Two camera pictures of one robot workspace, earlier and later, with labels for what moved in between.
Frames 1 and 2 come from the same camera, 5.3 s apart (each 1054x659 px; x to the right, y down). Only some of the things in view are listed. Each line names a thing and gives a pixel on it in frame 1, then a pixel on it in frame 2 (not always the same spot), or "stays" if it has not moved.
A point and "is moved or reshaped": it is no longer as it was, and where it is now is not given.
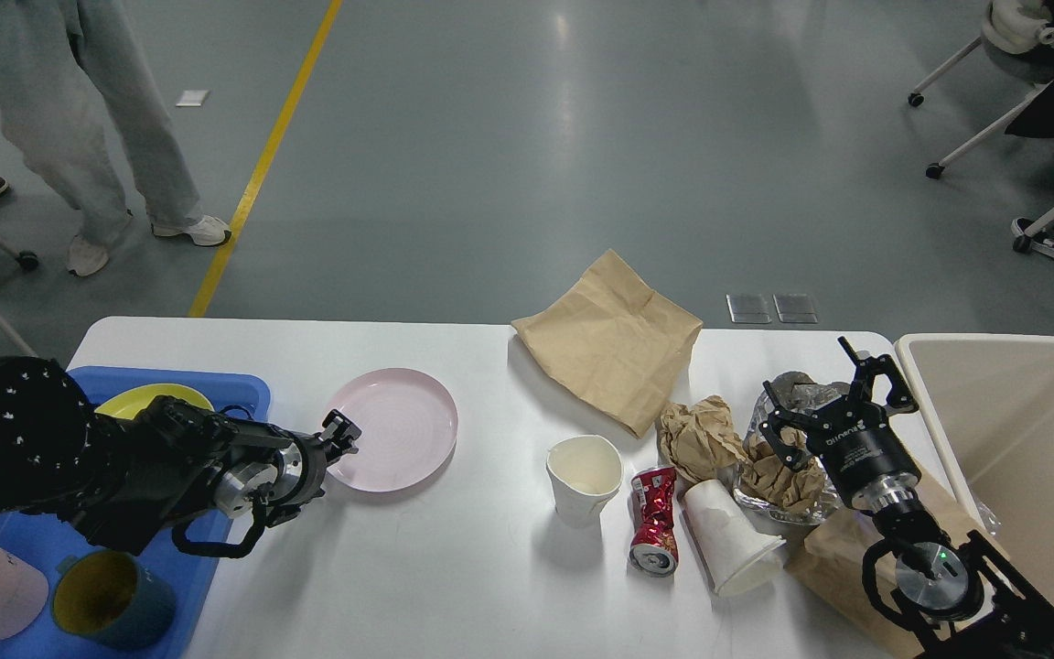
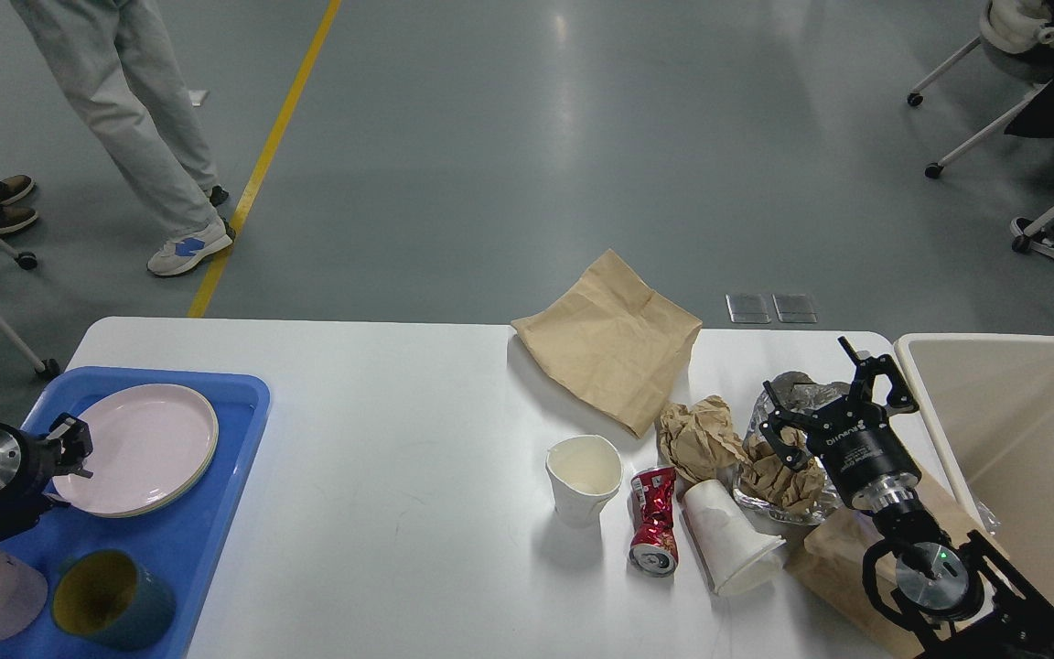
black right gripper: x=867 y=459 stays
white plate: x=408 y=424 is moved or reshaped
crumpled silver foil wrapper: x=767 y=479 stays
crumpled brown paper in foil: x=765 y=475 stays
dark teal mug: x=112 y=596 stays
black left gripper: x=303 y=466 → x=62 y=456
